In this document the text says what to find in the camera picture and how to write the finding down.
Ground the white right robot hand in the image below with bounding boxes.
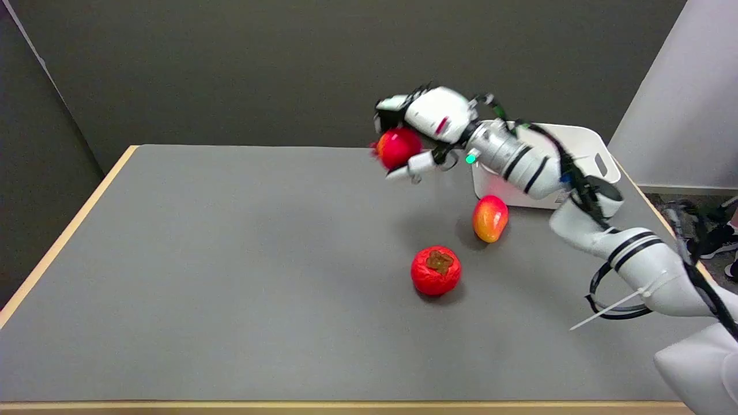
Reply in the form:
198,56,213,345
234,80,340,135
374,84,480,184

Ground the red pomegranate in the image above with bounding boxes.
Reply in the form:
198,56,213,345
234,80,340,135
372,127,423,171

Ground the white plastic box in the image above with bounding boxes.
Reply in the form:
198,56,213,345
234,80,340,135
472,121,622,209

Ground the red yellow mango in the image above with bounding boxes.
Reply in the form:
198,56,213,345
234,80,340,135
472,195,509,243

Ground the red persimmon with brown calyx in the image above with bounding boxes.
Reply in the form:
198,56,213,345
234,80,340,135
411,246,462,297

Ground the white partition panel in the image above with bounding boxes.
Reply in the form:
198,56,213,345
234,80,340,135
608,0,738,190

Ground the black sneaker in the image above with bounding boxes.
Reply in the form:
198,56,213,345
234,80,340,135
695,224,738,260

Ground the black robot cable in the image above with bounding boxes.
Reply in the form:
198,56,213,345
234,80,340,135
473,93,738,341

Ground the white cable tie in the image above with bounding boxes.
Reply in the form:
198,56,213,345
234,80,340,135
570,271,681,331

